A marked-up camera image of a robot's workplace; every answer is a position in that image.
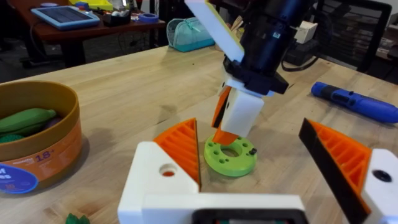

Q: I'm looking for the green disc with holes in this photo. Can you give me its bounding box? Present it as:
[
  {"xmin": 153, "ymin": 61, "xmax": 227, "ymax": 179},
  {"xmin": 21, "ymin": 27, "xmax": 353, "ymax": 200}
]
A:
[{"xmin": 203, "ymin": 134, "xmax": 258, "ymax": 178}]

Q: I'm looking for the white orange left gripper left finger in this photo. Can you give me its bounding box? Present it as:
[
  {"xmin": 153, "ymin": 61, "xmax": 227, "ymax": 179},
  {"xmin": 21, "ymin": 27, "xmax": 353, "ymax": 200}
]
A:
[{"xmin": 117, "ymin": 118, "xmax": 201, "ymax": 224}]

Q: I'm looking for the black cable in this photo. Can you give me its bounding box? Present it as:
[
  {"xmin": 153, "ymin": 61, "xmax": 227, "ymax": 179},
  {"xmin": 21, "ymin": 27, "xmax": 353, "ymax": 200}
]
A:
[{"xmin": 280, "ymin": 46, "xmax": 322, "ymax": 73}]

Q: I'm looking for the black box with small items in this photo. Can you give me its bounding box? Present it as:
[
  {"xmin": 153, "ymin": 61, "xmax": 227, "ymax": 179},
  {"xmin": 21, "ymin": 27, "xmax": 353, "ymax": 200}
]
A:
[{"xmin": 102, "ymin": 9, "xmax": 132, "ymax": 27}]

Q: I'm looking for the blue electric screwdriver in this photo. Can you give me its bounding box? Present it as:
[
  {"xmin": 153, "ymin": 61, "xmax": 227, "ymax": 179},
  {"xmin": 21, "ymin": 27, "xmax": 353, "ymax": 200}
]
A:
[{"xmin": 310, "ymin": 81, "xmax": 398, "ymax": 124}]

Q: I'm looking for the orange tub with toys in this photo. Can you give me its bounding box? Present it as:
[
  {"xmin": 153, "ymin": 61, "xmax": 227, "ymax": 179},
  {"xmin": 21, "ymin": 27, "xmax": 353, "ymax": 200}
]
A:
[{"xmin": 0, "ymin": 80, "xmax": 83, "ymax": 195}]

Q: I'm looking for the blue framed tablet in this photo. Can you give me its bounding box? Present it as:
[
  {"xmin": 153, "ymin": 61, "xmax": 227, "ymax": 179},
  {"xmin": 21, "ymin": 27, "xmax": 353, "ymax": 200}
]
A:
[{"xmin": 30, "ymin": 5, "xmax": 101, "ymax": 31}]

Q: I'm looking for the blue tape roll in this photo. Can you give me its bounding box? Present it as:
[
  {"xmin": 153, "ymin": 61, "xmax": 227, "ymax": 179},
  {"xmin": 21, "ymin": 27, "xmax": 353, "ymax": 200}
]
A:
[{"xmin": 137, "ymin": 12, "xmax": 160, "ymax": 24}]

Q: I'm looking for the white box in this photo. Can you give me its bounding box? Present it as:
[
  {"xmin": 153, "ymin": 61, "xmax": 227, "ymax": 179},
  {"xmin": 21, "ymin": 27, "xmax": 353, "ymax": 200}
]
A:
[{"xmin": 293, "ymin": 21, "xmax": 319, "ymax": 45}]

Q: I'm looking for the green toy vegetable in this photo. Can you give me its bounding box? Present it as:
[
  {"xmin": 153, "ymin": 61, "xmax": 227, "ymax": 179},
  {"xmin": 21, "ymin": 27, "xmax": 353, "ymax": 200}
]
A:
[{"xmin": 65, "ymin": 212, "xmax": 91, "ymax": 224}]

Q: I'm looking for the yellow box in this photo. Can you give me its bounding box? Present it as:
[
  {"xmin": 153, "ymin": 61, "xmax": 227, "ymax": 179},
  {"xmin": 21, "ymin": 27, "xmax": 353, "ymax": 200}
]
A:
[{"xmin": 68, "ymin": 0, "xmax": 114, "ymax": 12}]

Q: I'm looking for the teal zip bag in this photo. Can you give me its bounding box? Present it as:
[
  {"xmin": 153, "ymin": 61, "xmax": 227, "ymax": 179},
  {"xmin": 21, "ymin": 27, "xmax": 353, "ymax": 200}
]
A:
[{"xmin": 166, "ymin": 17, "xmax": 219, "ymax": 53}]

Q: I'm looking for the flat wrist plate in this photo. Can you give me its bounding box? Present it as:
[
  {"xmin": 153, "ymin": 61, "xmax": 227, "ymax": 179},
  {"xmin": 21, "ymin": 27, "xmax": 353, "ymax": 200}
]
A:
[{"xmin": 184, "ymin": 0, "xmax": 245, "ymax": 63}]

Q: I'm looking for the brown wooden desk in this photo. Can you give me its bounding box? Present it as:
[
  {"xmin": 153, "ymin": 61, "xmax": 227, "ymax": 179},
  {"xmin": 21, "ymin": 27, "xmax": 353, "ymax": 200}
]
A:
[{"xmin": 8, "ymin": 0, "xmax": 167, "ymax": 68}]

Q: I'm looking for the white orange left gripper right finger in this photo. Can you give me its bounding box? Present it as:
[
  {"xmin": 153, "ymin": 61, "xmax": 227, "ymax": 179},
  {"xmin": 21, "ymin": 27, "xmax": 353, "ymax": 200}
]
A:
[{"xmin": 298, "ymin": 118, "xmax": 398, "ymax": 224}]

